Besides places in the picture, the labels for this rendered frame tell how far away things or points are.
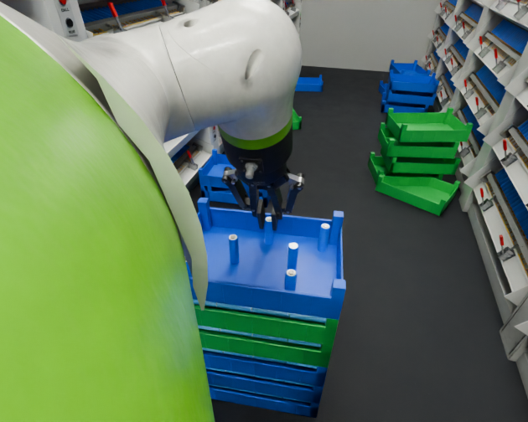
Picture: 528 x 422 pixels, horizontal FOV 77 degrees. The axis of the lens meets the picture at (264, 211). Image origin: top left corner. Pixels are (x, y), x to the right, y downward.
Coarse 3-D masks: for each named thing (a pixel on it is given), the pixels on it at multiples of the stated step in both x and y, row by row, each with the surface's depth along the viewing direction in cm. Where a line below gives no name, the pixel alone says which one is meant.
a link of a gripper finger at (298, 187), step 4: (300, 176) 51; (304, 176) 52; (296, 184) 51; (300, 184) 51; (296, 188) 51; (300, 188) 51; (288, 192) 57; (292, 192) 52; (296, 192) 52; (288, 196) 55; (292, 196) 54; (296, 196) 53; (288, 200) 55; (292, 200) 55; (288, 204) 56; (292, 204) 56; (288, 208) 58; (288, 212) 58
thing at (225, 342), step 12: (204, 336) 66; (216, 336) 65; (228, 336) 65; (240, 336) 71; (216, 348) 68; (228, 348) 68; (240, 348) 67; (252, 348) 66; (264, 348) 65; (276, 348) 65; (288, 348) 64; (300, 348) 63; (312, 348) 63; (324, 348) 62; (288, 360) 66; (300, 360) 66; (312, 360) 65; (324, 360) 64
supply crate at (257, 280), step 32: (224, 224) 74; (256, 224) 72; (288, 224) 71; (320, 224) 69; (224, 256) 67; (256, 256) 67; (320, 256) 67; (192, 288) 58; (224, 288) 56; (256, 288) 55; (320, 288) 61
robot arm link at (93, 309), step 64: (0, 64) 3; (0, 128) 2; (64, 128) 3; (0, 192) 2; (64, 192) 2; (128, 192) 3; (0, 256) 1; (64, 256) 2; (128, 256) 2; (0, 320) 1; (64, 320) 1; (128, 320) 2; (192, 320) 4; (0, 384) 1; (64, 384) 1; (128, 384) 2; (192, 384) 2
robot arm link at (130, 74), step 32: (32, 32) 5; (128, 32) 29; (160, 32) 28; (64, 64) 5; (96, 64) 6; (128, 64) 17; (160, 64) 28; (96, 96) 5; (128, 96) 7; (160, 96) 22; (128, 128) 5; (160, 128) 15; (192, 128) 32; (160, 160) 5; (192, 224) 6; (192, 256) 6
